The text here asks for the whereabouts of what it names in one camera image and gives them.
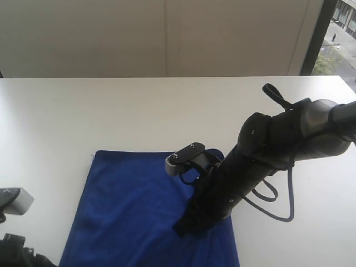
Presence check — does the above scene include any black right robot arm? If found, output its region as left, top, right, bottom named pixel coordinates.
left=165, top=99, right=355, bottom=237

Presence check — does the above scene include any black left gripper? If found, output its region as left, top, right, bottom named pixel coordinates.
left=1, top=233, right=56, bottom=266

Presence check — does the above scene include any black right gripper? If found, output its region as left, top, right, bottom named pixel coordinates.
left=172, top=155, right=267, bottom=238

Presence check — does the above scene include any dark window frame post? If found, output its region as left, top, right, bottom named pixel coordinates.
left=300, top=0, right=337, bottom=76

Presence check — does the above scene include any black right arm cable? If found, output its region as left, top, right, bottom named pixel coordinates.
left=241, top=164, right=295, bottom=223

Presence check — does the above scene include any blue towel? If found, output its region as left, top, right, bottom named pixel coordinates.
left=60, top=150, right=240, bottom=266

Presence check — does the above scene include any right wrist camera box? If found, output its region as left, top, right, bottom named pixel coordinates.
left=165, top=142, right=221, bottom=177

